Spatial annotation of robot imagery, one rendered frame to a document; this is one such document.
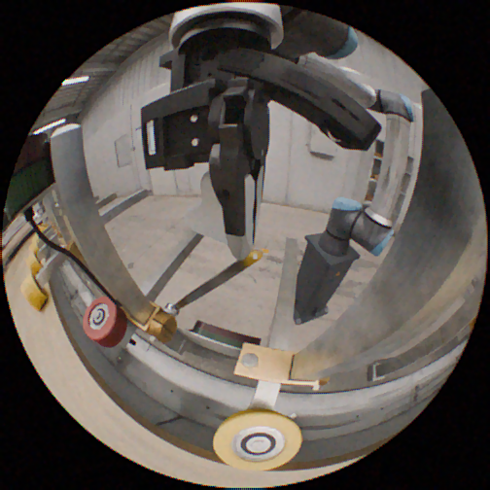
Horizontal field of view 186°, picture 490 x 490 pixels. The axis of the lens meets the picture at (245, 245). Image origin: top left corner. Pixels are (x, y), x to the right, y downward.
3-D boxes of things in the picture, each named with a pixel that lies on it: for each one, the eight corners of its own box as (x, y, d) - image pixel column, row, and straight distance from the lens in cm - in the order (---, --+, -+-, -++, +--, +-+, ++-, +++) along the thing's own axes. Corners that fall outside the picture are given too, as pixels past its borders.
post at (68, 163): (181, 341, 46) (74, 130, 21) (192, 346, 45) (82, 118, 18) (176, 351, 46) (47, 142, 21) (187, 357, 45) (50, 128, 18)
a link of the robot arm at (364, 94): (361, 90, 92) (219, 43, 42) (384, 93, 89) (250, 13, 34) (363, 111, 90) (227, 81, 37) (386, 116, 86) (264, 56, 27)
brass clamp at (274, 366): (245, 346, 28) (245, 337, 23) (320, 357, 30) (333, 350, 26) (233, 378, 27) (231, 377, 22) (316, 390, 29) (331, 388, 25)
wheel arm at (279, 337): (284, 248, 44) (286, 235, 42) (296, 250, 44) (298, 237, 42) (237, 430, 28) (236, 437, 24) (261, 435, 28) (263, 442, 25)
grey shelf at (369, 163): (345, 217, 309) (363, 135, 294) (381, 227, 353) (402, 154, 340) (352, 229, 272) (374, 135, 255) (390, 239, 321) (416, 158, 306)
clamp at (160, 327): (133, 297, 37) (122, 283, 34) (181, 324, 29) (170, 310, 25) (120, 317, 37) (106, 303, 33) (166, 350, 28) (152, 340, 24)
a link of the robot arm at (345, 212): (334, 221, 96) (342, 192, 90) (358, 235, 90) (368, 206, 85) (320, 227, 83) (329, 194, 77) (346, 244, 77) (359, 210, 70)
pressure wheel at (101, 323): (131, 320, 38) (99, 286, 30) (157, 336, 33) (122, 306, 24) (114, 347, 38) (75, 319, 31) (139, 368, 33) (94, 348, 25)
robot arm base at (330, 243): (311, 237, 91) (316, 222, 86) (334, 233, 103) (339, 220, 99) (331, 260, 80) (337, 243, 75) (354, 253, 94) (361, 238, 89)
